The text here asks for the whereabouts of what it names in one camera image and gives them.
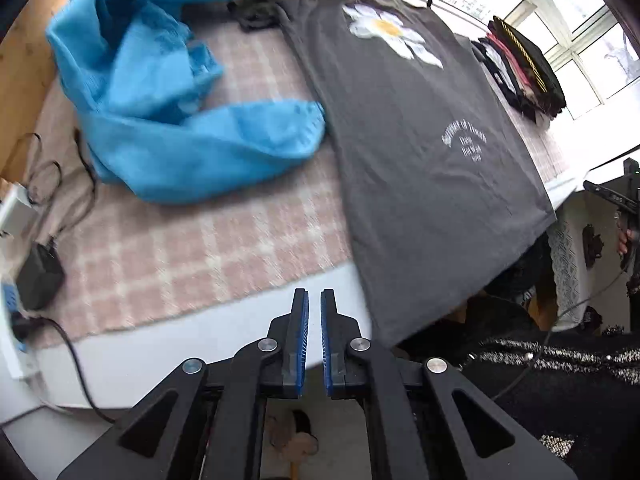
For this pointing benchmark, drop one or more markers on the person's torso black sweater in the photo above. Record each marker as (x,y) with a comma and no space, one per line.
(550,400)

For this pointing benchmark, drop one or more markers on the dark grey pants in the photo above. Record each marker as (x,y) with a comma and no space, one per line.
(255,5)

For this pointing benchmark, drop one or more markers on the black power adapter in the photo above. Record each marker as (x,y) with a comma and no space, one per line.
(40,275)

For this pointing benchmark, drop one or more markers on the white power strip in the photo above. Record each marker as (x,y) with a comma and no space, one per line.
(12,355)

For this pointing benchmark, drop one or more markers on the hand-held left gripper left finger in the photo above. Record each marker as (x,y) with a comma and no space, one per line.
(298,340)

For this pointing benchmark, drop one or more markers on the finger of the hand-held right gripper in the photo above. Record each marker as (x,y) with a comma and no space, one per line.
(607,194)

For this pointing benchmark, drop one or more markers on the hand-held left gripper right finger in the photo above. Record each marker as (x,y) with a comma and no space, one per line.
(328,340)

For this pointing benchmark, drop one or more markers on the dark grey t-shirt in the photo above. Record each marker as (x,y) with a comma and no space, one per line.
(425,185)

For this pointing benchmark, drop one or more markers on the white charger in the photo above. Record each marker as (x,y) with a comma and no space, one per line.
(15,210)

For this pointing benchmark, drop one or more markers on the person's brown slipper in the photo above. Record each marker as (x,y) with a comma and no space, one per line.
(295,440)

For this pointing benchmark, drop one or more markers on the pink checked blanket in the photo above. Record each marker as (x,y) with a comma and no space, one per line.
(200,270)

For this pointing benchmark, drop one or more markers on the person's right hand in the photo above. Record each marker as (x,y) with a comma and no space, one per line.
(624,245)

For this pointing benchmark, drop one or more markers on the blue work coat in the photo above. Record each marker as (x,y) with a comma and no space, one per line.
(165,130)

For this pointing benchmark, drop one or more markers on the pine wood board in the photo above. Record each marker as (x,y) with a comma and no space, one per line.
(25,75)

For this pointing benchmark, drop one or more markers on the stack of folded clothes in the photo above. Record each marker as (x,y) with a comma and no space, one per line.
(525,75)

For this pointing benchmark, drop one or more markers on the white lace cloth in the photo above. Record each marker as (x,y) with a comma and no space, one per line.
(565,270)

